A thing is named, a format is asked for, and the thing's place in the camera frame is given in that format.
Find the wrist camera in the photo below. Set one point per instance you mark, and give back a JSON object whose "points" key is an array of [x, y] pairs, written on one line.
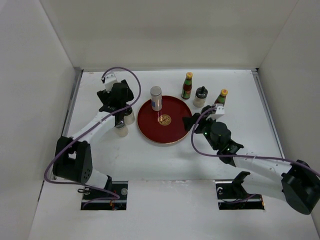
{"points": [[108, 80], [217, 112]]}

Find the black-top grinder bottle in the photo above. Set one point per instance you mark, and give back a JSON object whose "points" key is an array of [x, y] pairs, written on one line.
{"points": [[121, 129]]}

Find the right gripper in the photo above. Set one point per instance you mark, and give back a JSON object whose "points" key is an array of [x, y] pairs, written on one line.
{"points": [[188, 121]]}

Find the small black-capped powder bottle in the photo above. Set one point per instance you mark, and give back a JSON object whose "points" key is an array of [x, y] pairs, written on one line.
{"points": [[129, 117]]}

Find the green-label sauce bottle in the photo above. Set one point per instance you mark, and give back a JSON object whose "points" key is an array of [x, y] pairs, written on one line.
{"points": [[187, 86], [221, 99]]}

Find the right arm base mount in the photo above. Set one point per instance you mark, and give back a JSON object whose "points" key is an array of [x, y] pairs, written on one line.
{"points": [[234, 197]]}

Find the far black-lid seasoning jar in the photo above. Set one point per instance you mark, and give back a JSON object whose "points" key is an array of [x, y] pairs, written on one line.
{"points": [[200, 97]]}

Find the left green-label sauce bottle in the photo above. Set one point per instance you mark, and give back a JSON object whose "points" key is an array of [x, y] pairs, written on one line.
{"points": [[187, 86]]}

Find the red round tray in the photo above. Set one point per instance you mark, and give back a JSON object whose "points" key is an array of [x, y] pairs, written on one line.
{"points": [[166, 125]]}

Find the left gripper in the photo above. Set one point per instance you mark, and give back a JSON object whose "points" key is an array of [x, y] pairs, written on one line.
{"points": [[104, 96]]}

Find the right green-label sauce bottle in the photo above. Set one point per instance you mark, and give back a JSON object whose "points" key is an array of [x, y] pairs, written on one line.
{"points": [[221, 99]]}

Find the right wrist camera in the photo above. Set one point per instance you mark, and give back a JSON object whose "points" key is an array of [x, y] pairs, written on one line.
{"points": [[217, 112]]}

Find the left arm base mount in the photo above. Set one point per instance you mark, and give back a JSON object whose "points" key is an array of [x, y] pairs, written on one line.
{"points": [[96, 200]]}

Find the white bead jar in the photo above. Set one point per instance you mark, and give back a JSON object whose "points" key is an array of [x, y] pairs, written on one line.
{"points": [[156, 98]]}

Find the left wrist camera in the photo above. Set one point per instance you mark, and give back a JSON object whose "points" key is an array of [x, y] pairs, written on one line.
{"points": [[108, 80]]}

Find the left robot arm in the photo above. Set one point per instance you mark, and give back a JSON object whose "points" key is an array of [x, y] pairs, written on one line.
{"points": [[74, 155]]}

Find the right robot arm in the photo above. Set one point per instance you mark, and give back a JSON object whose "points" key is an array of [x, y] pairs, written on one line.
{"points": [[292, 181]]}

